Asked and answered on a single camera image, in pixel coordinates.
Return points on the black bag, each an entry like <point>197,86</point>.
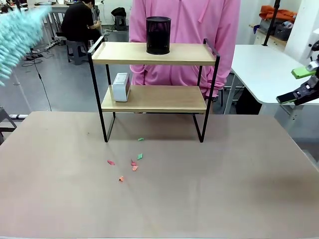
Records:
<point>119,12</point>

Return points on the small white box clock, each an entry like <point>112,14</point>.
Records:
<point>119,89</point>

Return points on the orange paper scrap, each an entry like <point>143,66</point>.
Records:
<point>121,178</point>
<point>134,168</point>

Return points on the grey plastic stool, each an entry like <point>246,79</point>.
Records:
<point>77,51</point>

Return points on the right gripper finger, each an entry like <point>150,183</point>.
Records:
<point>302,72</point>
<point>302,94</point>

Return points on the white table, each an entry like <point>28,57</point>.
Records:
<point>259,69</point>

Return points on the teal microfiber duster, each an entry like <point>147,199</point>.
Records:
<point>15,37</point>

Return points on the dark grey crate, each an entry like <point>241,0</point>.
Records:
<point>282,32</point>

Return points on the seated person in black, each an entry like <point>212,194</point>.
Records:
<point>77,22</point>

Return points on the black metal wooden shelf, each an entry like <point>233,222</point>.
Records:
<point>154,99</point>

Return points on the dark grey chair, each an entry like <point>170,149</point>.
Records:
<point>6,124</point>

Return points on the black tripod pole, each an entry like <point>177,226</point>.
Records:
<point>271,22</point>

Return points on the red paper scrap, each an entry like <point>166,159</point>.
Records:
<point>111,162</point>
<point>133,163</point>

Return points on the green paper scrap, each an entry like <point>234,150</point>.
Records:
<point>141,139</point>
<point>139,156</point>

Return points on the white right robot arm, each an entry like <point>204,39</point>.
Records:
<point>314,36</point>

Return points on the person in pink hoodie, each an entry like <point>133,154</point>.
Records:
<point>187,22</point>

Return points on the orange cloth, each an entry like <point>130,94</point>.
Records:
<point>276,13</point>

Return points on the black mesh pen cup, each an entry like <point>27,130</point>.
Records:
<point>158,35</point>

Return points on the white power strip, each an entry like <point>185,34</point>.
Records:
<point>18,116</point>

